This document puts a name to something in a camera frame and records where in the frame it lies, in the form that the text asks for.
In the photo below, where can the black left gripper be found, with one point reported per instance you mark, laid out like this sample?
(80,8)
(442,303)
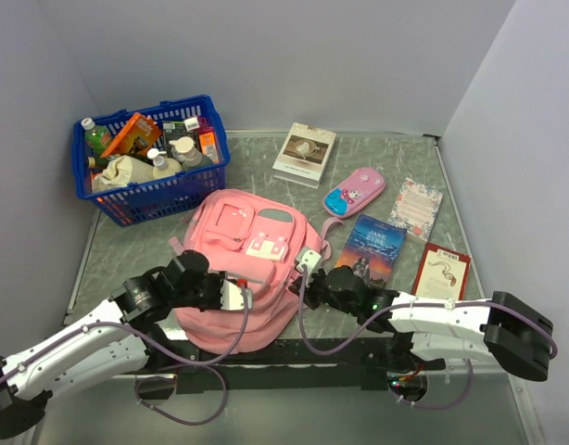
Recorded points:
(217,301)

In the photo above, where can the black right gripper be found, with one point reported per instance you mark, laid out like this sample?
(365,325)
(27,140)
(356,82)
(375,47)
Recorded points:
(309,288)

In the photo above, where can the pink student backpack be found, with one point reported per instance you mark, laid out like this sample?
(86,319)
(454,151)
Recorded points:
(258,240)

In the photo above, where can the pink blue pencil case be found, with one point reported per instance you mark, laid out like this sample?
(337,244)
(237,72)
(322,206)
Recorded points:
(355,193)

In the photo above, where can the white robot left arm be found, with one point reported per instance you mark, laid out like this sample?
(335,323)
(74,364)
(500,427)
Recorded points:
(120,335)

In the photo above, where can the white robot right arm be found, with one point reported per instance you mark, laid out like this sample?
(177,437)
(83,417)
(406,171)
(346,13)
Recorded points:
(502,329)

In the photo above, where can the beige cloth bag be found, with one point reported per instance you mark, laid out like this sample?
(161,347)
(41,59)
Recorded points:
(121,172)

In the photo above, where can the blue Jane Eyre book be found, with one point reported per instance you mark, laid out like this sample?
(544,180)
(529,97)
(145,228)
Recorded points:
(372,249)

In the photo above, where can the red framed card book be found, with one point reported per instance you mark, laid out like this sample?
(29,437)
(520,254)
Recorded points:
(442,273)

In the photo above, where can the floral pink notebook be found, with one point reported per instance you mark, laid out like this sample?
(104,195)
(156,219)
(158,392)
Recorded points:
(415,209)

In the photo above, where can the cream lotion bottle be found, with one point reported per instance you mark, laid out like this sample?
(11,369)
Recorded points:
(163,165)

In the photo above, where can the blue plastic shopping basket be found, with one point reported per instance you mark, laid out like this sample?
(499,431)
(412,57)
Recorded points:
(138,203)

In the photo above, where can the white coffee cover book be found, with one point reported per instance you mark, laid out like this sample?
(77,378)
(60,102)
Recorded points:
(304,155)

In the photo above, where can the grey pump bottle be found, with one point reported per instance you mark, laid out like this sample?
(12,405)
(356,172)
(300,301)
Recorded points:
(184,150)

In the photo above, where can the pink carton box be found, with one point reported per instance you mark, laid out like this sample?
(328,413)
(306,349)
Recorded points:
(207,140)

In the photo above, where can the black packaged box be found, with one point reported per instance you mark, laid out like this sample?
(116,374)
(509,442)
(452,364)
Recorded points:
(174,130)

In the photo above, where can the orange snack box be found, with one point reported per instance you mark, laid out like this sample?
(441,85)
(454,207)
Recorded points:
(135,138)

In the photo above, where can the green drink bottle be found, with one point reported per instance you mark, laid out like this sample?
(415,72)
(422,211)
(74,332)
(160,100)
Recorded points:
(97,137)

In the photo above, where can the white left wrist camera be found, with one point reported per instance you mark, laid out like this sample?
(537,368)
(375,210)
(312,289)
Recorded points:
(235,297)

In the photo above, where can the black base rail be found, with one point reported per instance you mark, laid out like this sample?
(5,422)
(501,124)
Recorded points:
(365,363)

